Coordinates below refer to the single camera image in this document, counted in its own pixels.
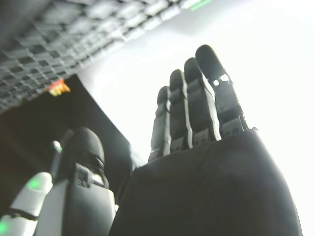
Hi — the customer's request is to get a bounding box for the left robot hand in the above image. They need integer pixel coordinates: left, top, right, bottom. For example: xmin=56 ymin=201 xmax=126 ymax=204
xmin=35 ymin=44 xmax=304 ymax=236

